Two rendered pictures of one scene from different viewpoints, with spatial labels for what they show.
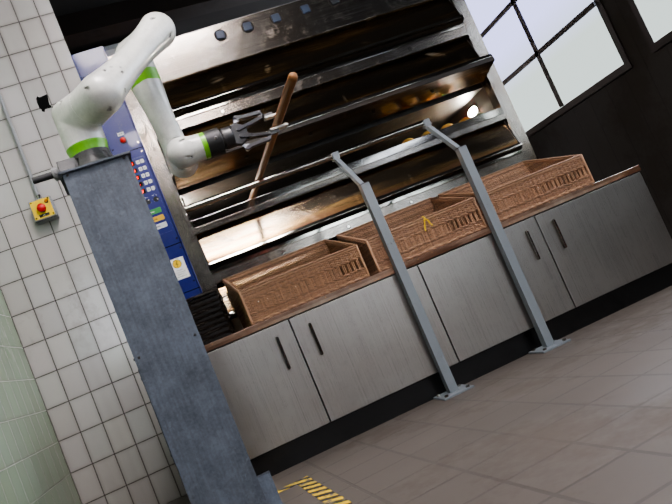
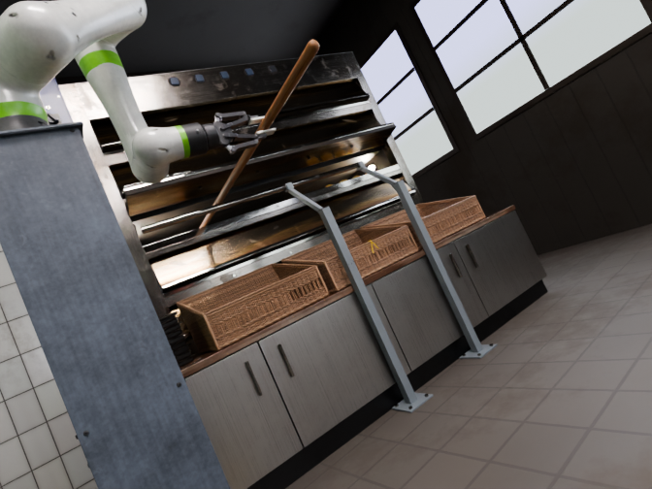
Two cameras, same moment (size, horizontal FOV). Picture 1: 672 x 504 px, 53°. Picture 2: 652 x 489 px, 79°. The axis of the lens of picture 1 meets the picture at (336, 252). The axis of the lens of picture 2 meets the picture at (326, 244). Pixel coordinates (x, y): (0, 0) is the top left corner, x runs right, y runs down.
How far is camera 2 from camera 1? 1.17 m
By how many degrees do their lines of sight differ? 16
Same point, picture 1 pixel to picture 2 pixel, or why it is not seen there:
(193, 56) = (147, 96)
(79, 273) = (12, 300)
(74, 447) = not seen: outside the picture
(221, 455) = not seen: outside the picture
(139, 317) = (89, 365)
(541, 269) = (463, 285)
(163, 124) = (127, 117)
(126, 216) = (73, 211)
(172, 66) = not seen: hidden behind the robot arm
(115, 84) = (62, 21)
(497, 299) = (435, 312)
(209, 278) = (162, 302)
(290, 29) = (237, 85)
